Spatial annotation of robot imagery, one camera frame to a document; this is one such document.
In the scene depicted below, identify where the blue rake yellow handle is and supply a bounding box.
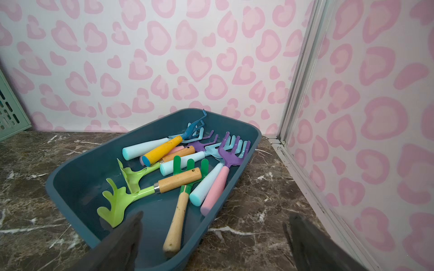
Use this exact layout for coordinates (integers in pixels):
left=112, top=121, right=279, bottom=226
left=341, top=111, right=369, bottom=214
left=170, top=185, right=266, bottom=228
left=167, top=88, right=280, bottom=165
left=141, top=110, right=207, bottom=167

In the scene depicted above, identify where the green file organizer crate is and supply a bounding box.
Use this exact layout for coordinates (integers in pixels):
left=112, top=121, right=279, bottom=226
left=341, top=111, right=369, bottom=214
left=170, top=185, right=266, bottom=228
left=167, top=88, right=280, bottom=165
left=0, top=72, right=32, bottom=141

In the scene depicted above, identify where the dark green rake wooden handle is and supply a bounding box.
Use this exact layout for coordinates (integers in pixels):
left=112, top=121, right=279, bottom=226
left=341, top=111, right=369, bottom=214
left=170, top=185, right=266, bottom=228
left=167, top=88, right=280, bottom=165
left=163, top=159, right=209, bottom=258

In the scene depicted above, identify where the light blue rake mint handle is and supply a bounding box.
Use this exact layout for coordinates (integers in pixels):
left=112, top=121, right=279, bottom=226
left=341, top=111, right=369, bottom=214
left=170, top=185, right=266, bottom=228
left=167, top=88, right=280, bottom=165
left=189, top=135, right=243, bottom=206

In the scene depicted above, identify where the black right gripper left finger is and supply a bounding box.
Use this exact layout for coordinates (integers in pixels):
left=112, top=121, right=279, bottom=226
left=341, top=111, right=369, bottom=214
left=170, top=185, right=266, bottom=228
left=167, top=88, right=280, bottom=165
left=69, top=211, right=144, bottom=271

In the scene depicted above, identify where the lime rake orange handle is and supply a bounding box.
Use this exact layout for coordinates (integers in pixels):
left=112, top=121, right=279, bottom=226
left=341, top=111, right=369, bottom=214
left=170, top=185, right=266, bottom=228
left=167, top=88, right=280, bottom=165
left=118, top=146, right=196, bottom=194

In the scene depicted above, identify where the dark teal storage box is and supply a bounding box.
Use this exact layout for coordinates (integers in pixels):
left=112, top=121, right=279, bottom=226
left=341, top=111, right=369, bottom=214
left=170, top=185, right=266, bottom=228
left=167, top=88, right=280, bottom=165
left=46, top=108, right=262, bottom=271

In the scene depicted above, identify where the teal rake mint handle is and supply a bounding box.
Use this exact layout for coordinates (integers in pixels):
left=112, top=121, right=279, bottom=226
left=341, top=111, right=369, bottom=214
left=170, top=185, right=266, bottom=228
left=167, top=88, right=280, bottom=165
left=122, top=127, right=205, bottom=161

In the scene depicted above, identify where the light blue rake white handle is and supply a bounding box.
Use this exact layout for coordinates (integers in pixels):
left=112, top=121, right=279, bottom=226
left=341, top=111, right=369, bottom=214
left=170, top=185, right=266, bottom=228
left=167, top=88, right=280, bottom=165
left=159, top=134, right=238, bottom=177

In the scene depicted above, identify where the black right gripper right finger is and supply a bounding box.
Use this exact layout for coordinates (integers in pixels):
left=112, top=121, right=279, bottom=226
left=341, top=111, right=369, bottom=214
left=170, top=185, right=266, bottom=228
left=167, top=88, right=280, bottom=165
left=283, top=214, right=366, bottom=271

